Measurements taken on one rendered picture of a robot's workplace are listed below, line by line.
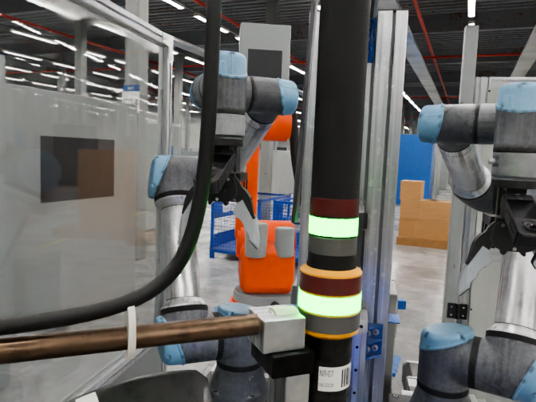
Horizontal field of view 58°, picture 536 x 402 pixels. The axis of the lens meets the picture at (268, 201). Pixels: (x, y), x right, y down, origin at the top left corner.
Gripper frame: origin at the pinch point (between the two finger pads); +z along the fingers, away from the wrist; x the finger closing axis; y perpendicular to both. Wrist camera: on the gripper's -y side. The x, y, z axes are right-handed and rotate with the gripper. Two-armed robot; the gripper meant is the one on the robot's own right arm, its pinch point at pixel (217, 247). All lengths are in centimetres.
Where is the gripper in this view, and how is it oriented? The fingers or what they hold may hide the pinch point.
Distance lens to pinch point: 89.8
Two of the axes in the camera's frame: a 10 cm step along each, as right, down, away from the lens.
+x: -9.7, -0.6, 2.1
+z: -0.4, 9.9, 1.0
